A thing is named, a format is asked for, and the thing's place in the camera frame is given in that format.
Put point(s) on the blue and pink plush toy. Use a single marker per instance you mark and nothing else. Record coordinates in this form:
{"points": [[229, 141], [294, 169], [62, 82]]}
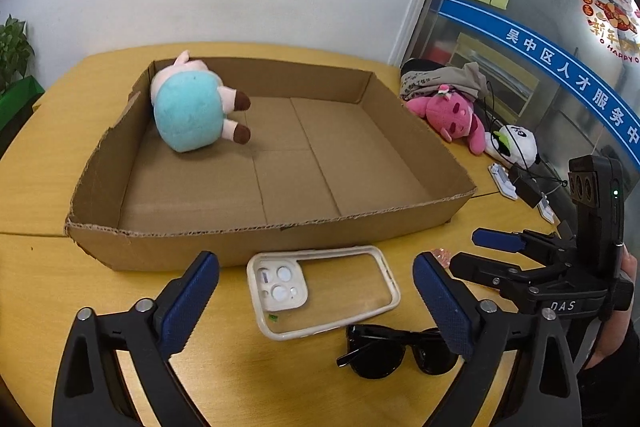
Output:
{"points": [[185, 112]]}

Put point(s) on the person's right hand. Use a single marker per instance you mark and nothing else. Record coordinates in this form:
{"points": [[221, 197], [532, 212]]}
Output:
{"points": [[631, 267]]}

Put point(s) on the small pink wrapper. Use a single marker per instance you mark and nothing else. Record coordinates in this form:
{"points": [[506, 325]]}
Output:
{"points": [[442, 257]]}

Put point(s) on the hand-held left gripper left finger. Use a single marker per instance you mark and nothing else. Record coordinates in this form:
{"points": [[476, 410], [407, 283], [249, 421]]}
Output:
{"points": [[192, 302]]}

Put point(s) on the red festive window sticker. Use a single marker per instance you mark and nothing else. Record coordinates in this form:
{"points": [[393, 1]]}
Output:
{"points": [[610, 12]]}

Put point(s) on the cardboard box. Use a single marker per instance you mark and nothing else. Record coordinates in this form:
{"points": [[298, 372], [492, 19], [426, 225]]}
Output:
{"points": [[300, 147]]}

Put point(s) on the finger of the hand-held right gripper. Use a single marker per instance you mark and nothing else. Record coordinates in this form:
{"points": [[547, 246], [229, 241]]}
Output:
{"points": [[492, 238], [480, 272]]}

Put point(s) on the person's right forearm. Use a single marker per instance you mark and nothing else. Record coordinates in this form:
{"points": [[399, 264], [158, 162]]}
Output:
{"points": [[615, 397]]}

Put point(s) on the green potted plant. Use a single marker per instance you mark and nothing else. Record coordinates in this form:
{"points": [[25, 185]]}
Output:
{"points": [[15, 47]]}

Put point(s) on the black sunglasses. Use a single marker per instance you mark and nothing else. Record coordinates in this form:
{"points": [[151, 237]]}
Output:
{"points": [[380, 357]]}

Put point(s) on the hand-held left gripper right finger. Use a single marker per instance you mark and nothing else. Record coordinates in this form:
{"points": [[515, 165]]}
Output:
{"points": [[442, 302]]}

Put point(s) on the blue banner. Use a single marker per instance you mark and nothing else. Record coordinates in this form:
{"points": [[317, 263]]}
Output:
{"points": [[525, 42]]}

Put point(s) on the white panda plush toy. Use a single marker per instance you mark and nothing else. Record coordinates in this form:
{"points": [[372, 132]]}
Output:
{"points": [[520, 142]]}

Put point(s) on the cream phone case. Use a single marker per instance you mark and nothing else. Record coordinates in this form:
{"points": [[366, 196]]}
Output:
{"points": [[280, 287]]}

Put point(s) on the white printed cloth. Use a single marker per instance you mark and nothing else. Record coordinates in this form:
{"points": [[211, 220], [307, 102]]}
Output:
{"points": [[417, 84]]}

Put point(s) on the grey cloth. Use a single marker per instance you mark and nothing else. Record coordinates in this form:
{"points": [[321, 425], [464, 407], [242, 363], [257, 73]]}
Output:
{"points": [[465, 79]]}

